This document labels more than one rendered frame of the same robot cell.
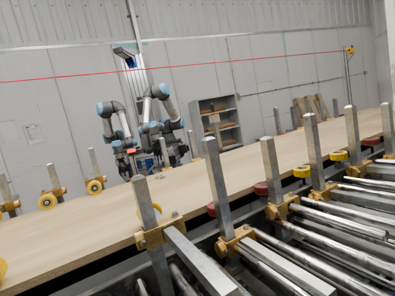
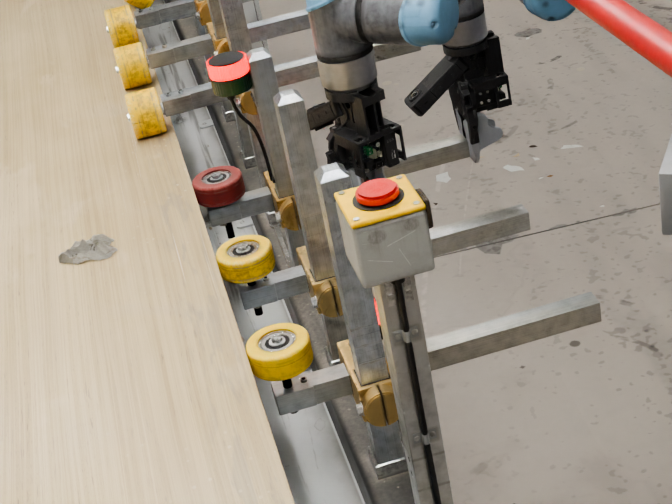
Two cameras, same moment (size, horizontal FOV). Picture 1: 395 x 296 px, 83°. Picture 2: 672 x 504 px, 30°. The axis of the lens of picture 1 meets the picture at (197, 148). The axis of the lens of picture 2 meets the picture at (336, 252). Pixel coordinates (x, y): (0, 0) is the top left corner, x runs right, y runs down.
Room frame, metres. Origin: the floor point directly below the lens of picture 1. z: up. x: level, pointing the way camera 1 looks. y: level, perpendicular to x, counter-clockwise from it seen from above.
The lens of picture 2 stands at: (2.24, -1.17, 1.75)
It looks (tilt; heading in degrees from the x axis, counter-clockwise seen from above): 30 degrees down; 108
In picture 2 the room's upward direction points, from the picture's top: 12 degrees counter-clockwise
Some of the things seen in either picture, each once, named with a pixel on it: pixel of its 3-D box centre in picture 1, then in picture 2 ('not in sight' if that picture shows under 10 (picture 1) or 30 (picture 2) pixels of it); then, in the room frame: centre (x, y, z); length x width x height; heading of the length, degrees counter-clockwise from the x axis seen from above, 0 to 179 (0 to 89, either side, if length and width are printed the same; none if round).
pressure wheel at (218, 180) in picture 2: not in sight; (223, 205); (1.52, 0.48, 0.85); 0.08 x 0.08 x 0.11
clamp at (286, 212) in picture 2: not in sight; (286, 198); (1.62, 0.50, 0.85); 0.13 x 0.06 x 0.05; 116
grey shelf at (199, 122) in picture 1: (218, 134); not in sight; (4.62, -0.49, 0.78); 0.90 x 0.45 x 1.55; 111
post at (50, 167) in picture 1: (60, 198); (233, 69); (1.41, 0.94, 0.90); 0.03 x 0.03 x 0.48; 26
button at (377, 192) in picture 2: not in sight; (377, 195); (1.96, -0.20, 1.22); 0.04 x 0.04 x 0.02
